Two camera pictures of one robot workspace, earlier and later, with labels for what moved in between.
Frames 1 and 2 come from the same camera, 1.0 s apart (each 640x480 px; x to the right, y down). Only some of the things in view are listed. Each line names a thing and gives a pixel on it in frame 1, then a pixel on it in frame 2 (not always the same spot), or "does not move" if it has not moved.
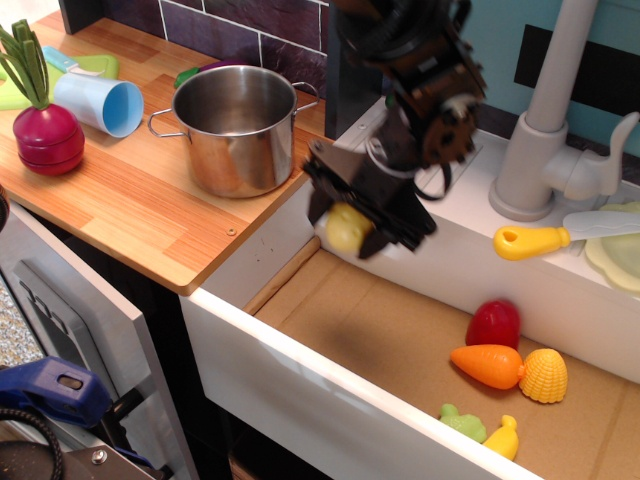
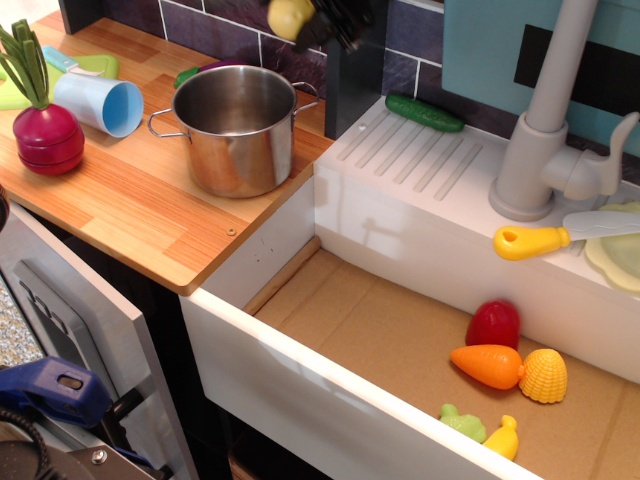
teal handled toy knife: [67, 64] does not move
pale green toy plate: [618, 255] does not move
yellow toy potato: [346, 227] → [288, 18]
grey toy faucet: [532, 167] does not move
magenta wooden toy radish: [48, 140] does not move
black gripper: [393, 198] → [352, 24]
